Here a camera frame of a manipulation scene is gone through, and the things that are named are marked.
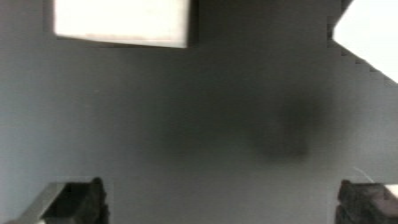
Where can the AprilTag marker sheet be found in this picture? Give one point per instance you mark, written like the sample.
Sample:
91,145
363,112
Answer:
367,34

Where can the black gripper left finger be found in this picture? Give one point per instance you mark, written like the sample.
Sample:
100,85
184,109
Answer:
68,204

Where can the white table leg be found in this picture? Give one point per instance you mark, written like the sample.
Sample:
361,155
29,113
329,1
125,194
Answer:
139,22

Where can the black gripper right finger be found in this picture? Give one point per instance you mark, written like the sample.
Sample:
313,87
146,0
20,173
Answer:
368,203

